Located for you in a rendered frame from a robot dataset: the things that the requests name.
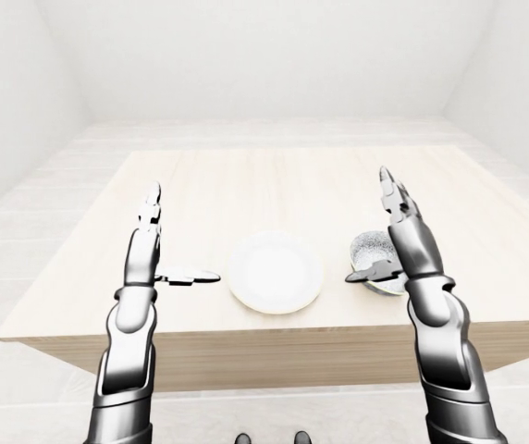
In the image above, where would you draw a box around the white round plate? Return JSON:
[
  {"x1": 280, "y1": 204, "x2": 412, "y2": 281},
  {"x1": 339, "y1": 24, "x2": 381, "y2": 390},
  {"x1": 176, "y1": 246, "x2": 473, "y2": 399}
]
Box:
[{"x1": 227, "y1": 230, "x2": 326, "y2": 315}]

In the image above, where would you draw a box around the speckled patterned bowl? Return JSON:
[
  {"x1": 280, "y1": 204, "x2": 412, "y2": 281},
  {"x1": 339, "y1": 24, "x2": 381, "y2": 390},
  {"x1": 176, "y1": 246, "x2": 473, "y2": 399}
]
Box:
[{"x1": 349, "y1": 230, "x2": 407, "y2": 297}]

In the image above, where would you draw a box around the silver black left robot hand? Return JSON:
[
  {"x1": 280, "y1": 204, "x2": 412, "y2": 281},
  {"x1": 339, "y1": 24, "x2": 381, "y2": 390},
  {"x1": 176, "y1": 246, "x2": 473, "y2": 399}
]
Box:
[{"x1": 123, "y1": 180, "x2": 222, "y2": 289}]

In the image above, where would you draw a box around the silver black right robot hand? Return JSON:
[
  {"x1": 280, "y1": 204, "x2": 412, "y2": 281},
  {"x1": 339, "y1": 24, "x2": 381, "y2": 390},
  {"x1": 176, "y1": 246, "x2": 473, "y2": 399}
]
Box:
[{"x1": 344, "y1": 165, "x2": 446, "y2": 284}]

